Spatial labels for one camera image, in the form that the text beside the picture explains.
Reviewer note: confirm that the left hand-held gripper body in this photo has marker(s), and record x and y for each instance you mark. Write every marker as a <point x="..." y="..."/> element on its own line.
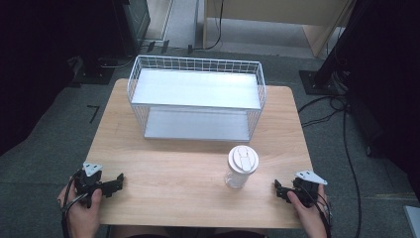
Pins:
<point x="86" y="181"/>

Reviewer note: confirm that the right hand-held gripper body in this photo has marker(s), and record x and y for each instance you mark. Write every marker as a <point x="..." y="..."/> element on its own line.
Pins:
<point x="307" y="186"/>

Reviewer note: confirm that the clear cup with white lid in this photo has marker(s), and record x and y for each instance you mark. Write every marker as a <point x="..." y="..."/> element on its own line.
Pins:
<point x="242" y="160"/>

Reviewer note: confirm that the person's right hand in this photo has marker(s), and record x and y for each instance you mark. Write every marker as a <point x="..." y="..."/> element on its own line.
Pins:
<point x="310" y="218"/>

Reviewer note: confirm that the person's left hand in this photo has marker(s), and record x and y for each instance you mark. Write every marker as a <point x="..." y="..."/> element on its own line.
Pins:
<point x="81" y="214"/>

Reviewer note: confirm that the black floor plate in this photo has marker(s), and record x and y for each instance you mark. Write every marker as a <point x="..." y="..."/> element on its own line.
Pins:
<point x="94" y="71"/>

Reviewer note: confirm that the black metal stand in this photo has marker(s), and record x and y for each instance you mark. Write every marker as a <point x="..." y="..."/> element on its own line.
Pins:
<point x="333" y="66"/>

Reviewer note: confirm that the dark curtain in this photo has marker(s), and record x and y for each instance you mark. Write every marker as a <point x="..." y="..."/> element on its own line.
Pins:
<point x="29" y="66"/>

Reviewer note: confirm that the black equipment case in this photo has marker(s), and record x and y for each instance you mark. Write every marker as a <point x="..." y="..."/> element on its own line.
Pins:
<point x="132" y="23"/>

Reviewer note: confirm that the light wooden desk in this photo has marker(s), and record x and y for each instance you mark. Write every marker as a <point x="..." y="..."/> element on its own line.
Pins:
<point x="284" y="13"/>

